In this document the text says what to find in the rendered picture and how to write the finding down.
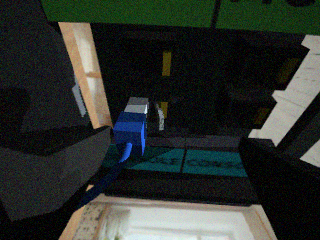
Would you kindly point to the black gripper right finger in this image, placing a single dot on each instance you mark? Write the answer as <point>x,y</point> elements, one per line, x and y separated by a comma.
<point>288,189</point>

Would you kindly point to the blue ethernet cable plug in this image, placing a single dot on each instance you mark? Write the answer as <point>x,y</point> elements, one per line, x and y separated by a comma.
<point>130,136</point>

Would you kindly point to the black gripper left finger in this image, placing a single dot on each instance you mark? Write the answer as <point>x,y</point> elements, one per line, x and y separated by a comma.
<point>40,187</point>

